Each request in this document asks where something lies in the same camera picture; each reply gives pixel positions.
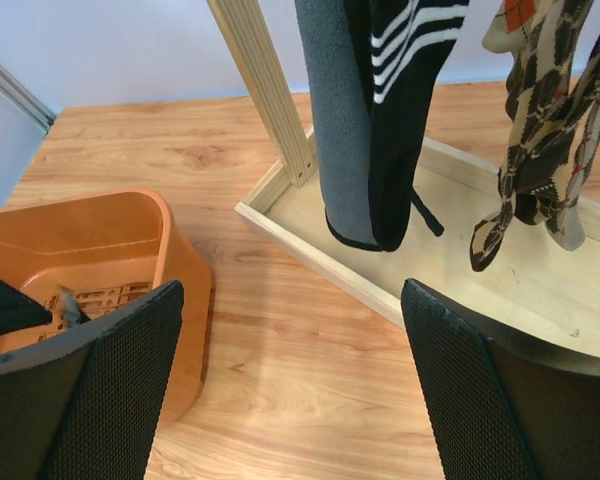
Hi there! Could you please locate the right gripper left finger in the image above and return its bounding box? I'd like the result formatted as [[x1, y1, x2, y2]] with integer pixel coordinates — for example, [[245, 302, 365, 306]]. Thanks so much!
[[0, 280, 184, 479]]

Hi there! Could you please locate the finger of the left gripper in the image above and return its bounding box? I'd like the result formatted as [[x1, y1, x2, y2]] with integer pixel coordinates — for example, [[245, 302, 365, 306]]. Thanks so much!
[[0, 279, 53, 336]]

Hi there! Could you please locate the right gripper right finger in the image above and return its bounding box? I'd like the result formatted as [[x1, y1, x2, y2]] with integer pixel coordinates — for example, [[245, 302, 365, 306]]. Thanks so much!
[[401, 278, 600, 479]]

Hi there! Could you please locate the brown argyle sock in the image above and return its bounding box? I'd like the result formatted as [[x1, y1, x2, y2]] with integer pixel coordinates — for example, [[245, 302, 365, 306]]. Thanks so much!
[[469, 1, 592, 272], [545, 33, 600, 251]]

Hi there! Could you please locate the black white-striped sock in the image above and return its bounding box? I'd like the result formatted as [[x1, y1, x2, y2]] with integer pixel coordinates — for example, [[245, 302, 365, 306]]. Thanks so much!
[[344, 1, 469, 252]]

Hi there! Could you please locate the wooden hanger rack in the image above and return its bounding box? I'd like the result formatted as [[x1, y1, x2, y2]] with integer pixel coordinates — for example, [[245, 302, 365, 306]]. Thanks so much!
[[210, 1, 600, 357]]

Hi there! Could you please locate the orange plastic basket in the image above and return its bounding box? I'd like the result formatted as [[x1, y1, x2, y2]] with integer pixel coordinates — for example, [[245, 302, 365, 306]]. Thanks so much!
[[0, 189, 213, 426]]

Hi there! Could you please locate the grey black sock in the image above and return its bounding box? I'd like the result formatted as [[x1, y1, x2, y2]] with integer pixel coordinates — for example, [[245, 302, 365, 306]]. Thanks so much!
[[295, 0, 380, 251]]

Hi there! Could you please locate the left aluminium frame post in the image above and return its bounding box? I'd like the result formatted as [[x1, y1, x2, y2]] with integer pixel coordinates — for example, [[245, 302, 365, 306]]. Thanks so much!
[[0, 64, 57, 133]]

